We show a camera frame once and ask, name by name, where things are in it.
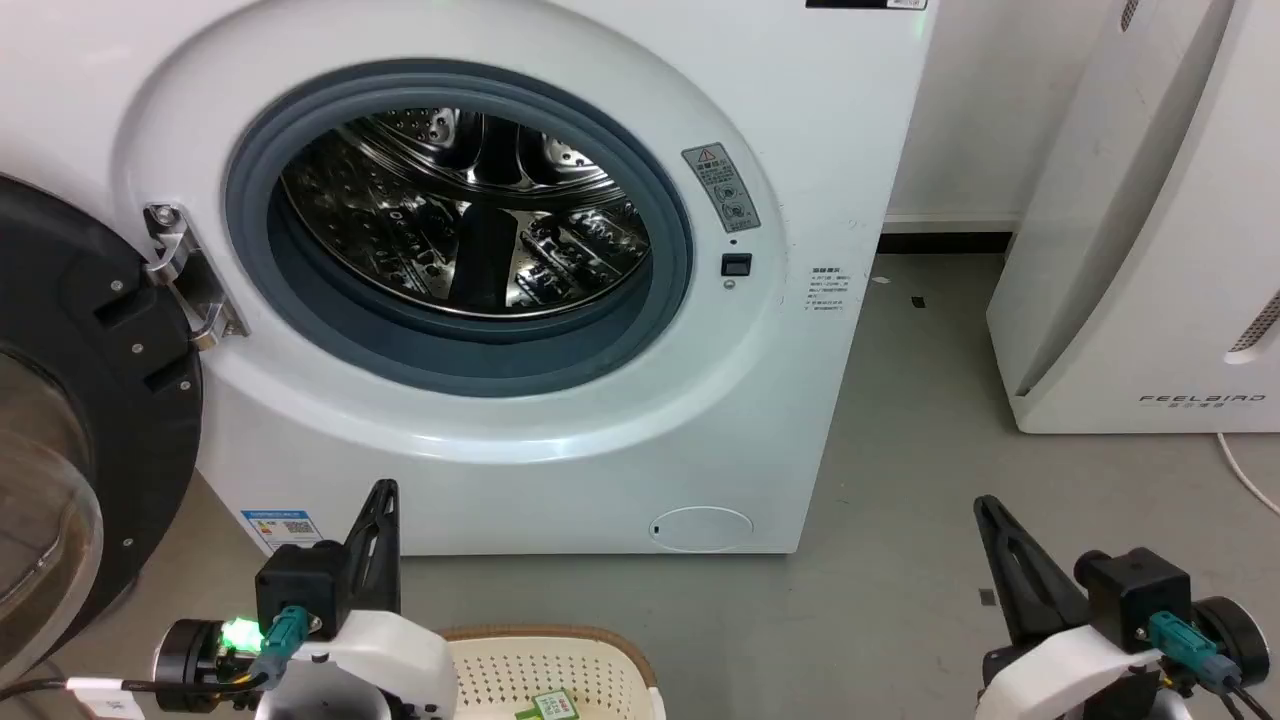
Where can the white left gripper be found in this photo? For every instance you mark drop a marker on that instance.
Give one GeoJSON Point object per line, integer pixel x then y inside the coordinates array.
{"type": "Point", "coordinates": [380, 665]}

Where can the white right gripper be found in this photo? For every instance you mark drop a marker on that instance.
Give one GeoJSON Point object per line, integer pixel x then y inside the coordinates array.
{"type": "Point", "coordinates": [1090, 665]}

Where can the green item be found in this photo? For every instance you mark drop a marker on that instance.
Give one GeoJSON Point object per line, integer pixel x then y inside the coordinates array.
{"type": "Point", "coordinates": [548, 706]}

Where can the black washing machine door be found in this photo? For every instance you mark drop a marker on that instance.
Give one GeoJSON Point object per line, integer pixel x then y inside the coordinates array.
{"type": "Point", "coordinates": [90, 400]}

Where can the stainless steel washing machine drum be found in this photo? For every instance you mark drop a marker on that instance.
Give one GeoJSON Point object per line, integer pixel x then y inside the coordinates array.
{"type": "Point", "coordinates": [470, 220]}

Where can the black bar with white label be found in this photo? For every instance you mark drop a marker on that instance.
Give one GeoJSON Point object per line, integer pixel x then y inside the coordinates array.
{"type": "Point", "coordinates": [866, 4]}

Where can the blue energy label sticker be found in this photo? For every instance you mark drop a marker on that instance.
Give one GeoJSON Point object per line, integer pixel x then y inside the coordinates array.
{"type": "Point", "coordinates": [282, 527]}

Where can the cream plastic laundry basket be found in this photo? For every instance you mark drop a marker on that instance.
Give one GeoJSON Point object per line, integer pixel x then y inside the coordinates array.
{"type": "Point", "coordinates": [560, 675]}

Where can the grey rubber door gasket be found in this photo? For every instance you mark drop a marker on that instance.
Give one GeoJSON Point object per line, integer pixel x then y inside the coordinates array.
{"type": "Point", "coordinates": [450, 350]}

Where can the round filter cover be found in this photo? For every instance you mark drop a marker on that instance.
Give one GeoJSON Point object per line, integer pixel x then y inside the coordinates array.
{"type": "Point", "coordinates": [701, 528]}

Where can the black baseboard strip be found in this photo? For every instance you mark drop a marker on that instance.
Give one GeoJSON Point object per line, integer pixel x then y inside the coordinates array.
{"type": "Point", "coordinates": [945, 242]}

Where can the chrome door hinge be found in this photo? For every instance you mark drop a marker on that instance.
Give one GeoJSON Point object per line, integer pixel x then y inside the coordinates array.
{"type": "Point", "coordinates": [190, 280]}

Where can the small printed text label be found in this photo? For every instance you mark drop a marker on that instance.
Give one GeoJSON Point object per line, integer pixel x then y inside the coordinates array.
{"type": "Point", "coordinates": [830, 288]}

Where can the white air purifier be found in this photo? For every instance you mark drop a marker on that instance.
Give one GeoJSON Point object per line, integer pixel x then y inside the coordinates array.
{"type": "Point", "coordinates": [1150, 250]}

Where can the black door latch socket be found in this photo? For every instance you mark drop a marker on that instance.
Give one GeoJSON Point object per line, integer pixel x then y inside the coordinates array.
{"type": "Point", "coordinates": [736, 265]}

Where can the grey warning sticker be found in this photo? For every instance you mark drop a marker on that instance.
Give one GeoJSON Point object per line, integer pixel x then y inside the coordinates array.
{"type": "Point", "coordinates": [722, 187]}

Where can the white front-load washing machine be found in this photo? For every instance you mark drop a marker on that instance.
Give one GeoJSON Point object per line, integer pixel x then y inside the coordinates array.
{"type": "Point", "coordinates": [820, 120]}

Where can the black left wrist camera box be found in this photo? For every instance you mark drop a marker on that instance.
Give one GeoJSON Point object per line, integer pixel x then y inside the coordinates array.
{"type": "Point", "coordinates": [300, 585]}

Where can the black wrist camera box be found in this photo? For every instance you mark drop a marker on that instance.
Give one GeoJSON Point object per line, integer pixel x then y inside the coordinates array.
{"type": "Point", "coordinates": [1135, 595]}
{"type": "Point", "coordinates": [300, 585]}

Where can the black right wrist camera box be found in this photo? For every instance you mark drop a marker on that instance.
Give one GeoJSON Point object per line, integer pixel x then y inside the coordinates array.
{"type": "Point", "coordinates": [1135, 595]}

